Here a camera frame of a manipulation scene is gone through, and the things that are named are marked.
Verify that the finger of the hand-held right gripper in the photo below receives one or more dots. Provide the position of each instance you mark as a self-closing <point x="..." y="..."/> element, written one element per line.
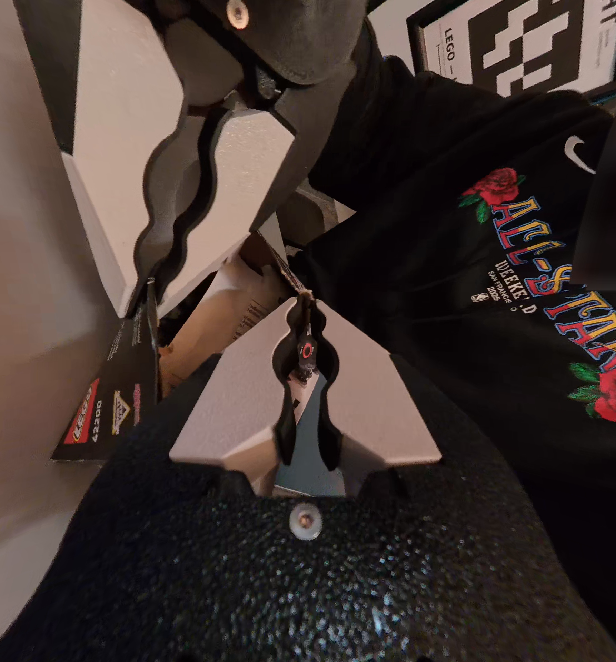
<point x="121" y="103"/>
<point x="251" y="165"/>

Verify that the black toy truck cardboard box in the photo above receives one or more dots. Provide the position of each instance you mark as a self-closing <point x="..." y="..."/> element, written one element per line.
<point x="106" y="393"/>

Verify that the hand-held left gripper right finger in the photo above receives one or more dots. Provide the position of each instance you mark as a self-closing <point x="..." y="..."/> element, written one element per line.
<point x="380" y="408"/>

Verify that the black framed printed sign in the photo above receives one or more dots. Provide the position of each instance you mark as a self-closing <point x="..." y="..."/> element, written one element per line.
<point x="525" y="31"/>

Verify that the beige desk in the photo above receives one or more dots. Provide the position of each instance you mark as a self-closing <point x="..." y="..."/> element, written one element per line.
<point x="18" y="310"/>

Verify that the person's black printed sweatshirt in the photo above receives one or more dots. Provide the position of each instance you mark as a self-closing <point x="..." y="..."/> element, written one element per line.
<point x="442" y="269"/>

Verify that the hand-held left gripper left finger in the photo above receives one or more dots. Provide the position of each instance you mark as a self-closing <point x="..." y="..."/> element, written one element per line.
<point x="235" y="403"/>

